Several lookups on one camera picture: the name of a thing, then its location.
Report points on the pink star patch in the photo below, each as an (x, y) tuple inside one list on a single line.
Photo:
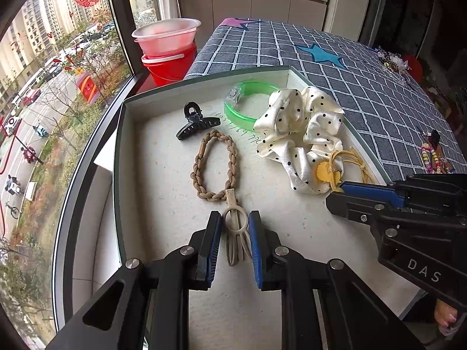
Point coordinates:
[(238, 23)]

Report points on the person's right hand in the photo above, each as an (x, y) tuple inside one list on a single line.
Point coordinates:
[(444, 314)]

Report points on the red plastic bucket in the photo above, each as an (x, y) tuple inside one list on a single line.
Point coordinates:
[(169, 69)]

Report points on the blue star patch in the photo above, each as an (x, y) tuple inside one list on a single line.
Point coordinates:
[(320, 55)]

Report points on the white polka dot scrunchie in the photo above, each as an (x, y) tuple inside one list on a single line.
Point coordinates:
[(299, 130)]

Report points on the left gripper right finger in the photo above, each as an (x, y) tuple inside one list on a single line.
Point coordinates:
[(323, 305)]

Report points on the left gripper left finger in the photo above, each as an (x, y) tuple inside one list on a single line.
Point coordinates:
[(151, 300)]

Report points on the black hair comb clip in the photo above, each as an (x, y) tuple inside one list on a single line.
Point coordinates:
[(434, 139)]

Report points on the grey checked tablecloth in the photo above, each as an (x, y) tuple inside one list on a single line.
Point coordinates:
[(388, 111)]

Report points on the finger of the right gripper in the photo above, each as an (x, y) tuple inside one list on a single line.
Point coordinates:
[(373, 192), (357, 209)]

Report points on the black hair claw clip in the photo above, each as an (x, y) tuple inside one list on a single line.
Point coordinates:
[(196, 121)]

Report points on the pink plastic basin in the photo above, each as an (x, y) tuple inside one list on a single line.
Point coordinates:
[(166, 37)]

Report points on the pile of hair accessories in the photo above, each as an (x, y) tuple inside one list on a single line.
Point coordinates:
[(393, 62)]

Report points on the beige loop hair clip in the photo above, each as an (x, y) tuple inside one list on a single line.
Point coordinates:
[(236, 224)]

